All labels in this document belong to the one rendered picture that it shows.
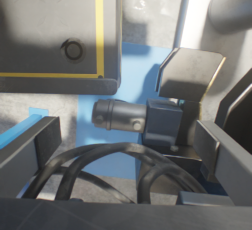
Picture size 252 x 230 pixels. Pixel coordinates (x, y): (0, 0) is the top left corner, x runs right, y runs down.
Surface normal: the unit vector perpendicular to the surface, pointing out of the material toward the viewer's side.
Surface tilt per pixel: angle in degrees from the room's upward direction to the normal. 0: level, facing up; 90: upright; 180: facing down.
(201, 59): 0
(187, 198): 90
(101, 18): 0
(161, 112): 0
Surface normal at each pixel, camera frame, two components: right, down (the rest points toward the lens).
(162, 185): -0.03, 0.28
